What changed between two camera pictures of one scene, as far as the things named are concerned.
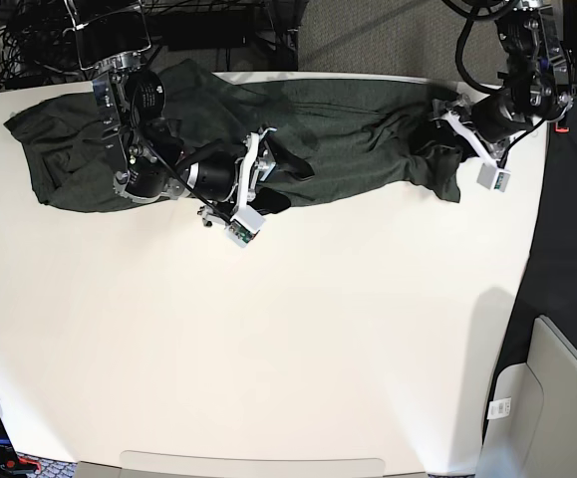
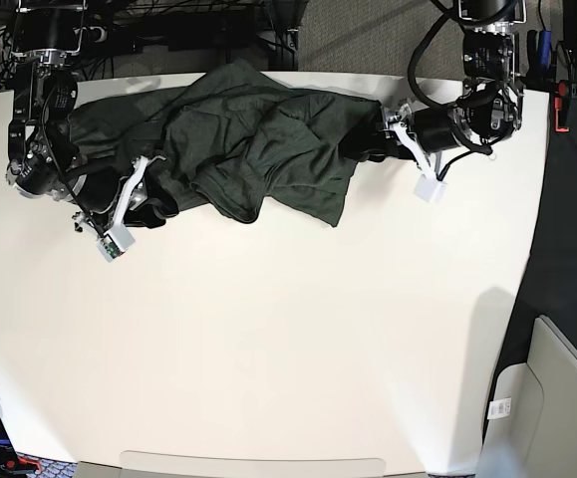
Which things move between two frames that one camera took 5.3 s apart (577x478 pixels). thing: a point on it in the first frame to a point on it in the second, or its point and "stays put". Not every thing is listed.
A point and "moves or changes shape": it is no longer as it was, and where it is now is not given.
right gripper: [487, 122] to [408, 133]
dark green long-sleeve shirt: [268, 143] moves or changes shape
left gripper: [229, 179] to [111, 191]
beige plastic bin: [545, 417] stays put
